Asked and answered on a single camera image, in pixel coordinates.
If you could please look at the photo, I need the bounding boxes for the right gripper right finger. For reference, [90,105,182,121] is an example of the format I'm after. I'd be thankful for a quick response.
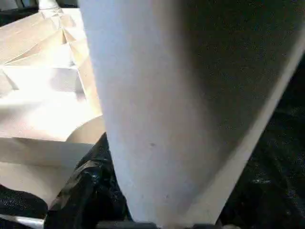
[220,162,305,229]

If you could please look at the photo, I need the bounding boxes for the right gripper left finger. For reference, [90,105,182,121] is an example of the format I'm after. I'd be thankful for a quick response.
[46,133,134,229]

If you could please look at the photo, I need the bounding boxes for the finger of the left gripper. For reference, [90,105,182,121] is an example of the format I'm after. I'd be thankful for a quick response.
[0,185,48,219]

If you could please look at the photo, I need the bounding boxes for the white plastic table top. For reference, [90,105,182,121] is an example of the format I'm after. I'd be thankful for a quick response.
[0,8,108,208]

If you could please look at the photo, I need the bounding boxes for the white plastic table leg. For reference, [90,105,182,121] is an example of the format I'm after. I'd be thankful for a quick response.
[39,0,63,10]
[80,0,305,227]

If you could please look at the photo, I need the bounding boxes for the black table mat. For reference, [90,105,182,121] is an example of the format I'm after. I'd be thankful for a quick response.
[0,0,305,229]

